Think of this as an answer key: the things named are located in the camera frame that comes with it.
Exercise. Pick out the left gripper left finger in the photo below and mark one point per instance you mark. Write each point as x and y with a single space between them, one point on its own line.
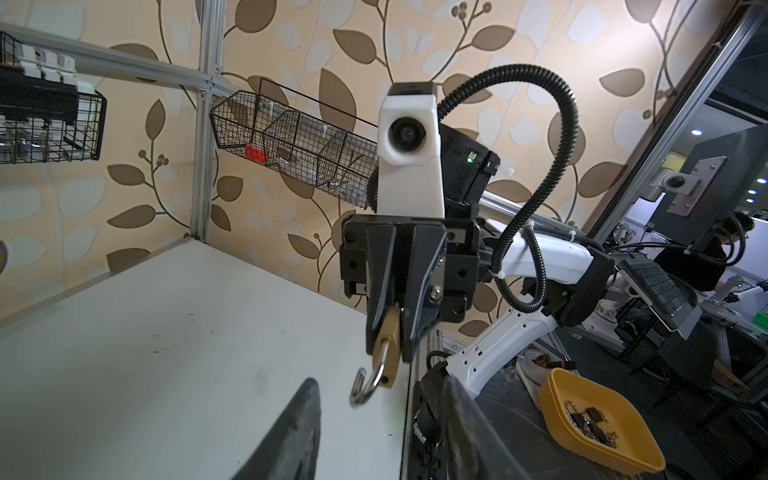
290 448

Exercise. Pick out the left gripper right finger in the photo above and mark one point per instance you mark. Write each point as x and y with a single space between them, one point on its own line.
474 450

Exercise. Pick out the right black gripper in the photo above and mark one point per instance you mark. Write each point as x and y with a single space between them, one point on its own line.
427 266

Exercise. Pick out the large brass padlock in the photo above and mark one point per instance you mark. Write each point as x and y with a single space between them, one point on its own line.
386 355

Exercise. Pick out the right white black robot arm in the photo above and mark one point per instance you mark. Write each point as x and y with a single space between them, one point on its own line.
543 274

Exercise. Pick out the yellow plastic tray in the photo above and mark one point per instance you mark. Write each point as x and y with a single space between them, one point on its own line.
599 424

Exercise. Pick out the red item in basket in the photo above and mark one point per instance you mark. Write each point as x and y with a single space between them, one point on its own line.
256 154

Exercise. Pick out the black keyboard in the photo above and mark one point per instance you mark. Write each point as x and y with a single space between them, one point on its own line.
669 298

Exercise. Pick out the black monitor on stand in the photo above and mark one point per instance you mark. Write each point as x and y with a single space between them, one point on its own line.
707 189

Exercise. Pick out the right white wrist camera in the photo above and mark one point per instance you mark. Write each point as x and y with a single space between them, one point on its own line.
408 148

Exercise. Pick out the side black wire basket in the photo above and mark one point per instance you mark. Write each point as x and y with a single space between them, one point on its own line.
307 140

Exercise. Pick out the back black wire basket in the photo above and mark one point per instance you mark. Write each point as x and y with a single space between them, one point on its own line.
45 141

